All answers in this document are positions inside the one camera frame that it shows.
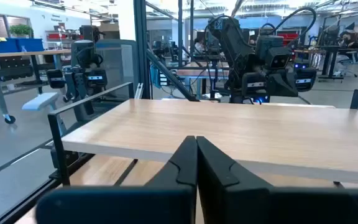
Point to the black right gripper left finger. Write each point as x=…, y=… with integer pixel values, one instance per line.
x=120, y=205

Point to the black gantry frame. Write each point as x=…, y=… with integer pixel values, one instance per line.
x=141, y=46

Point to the person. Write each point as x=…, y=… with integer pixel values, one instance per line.
x=199, y=46
x=348, y=40

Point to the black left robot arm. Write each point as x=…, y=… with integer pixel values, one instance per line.
x=228, y=40

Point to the wooden background table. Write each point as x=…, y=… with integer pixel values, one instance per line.
x=197, y=73

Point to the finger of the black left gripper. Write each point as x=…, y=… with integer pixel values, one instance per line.
x=305, y=81
x=253, y=88

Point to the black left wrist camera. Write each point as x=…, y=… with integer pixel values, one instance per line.
x=278, y=59

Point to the wooden riser shelf black legs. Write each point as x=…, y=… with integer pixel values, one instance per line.
x=228, y=130

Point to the black aluminium table frame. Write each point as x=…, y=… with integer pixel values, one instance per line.
x=20, y=208

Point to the wooden workbench grey legs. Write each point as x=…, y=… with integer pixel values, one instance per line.
x=26, y=53

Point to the black background robot arm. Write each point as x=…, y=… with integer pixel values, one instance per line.
x=84, y=62

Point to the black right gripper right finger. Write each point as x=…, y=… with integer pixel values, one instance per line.
x=291, y=207

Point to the black background desk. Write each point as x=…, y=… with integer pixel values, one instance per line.
x=334, y=49

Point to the green leafy background plant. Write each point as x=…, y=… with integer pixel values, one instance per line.
x=21, y=30

